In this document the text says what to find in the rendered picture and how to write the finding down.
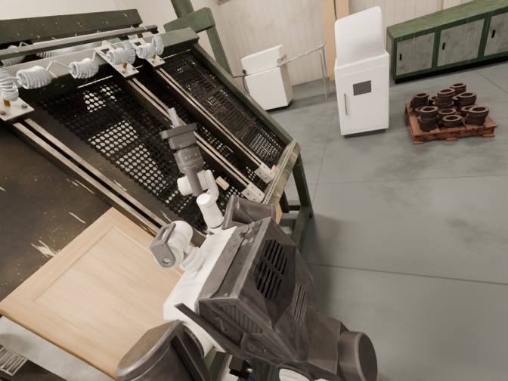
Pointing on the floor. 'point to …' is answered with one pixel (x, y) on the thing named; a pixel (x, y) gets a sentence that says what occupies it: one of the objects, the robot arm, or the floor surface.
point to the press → (204, 19)
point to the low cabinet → (449, 41)
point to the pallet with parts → (447, 116)
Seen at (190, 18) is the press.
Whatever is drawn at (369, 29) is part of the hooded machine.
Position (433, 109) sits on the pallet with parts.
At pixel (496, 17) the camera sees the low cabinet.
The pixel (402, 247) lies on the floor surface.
